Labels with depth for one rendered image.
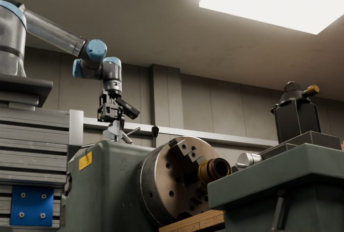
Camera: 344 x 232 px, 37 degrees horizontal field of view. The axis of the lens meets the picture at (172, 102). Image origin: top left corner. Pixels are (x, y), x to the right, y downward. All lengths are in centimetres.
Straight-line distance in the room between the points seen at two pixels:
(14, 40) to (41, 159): 31
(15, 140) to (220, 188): 46
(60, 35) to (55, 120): 77
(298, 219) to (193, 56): 413
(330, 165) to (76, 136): 57
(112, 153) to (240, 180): 77
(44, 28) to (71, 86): 291
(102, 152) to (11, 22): 63
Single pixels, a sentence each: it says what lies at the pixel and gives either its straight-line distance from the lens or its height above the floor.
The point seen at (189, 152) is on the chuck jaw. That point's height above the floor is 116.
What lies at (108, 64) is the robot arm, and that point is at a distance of 206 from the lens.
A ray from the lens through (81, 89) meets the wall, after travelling 483.
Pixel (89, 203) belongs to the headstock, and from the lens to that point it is 179.
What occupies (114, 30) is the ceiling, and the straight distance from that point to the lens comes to 460.
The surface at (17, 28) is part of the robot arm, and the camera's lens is 131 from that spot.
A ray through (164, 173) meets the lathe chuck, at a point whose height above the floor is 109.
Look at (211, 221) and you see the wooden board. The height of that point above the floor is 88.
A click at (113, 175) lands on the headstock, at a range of 173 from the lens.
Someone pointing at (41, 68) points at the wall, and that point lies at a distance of 482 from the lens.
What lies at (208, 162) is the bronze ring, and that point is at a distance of 161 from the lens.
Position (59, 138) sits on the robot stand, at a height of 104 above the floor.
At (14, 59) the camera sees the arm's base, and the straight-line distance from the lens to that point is 127.
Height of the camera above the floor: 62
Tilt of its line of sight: 24 degrees up
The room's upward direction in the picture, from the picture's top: 3 degrees counter-clockwise
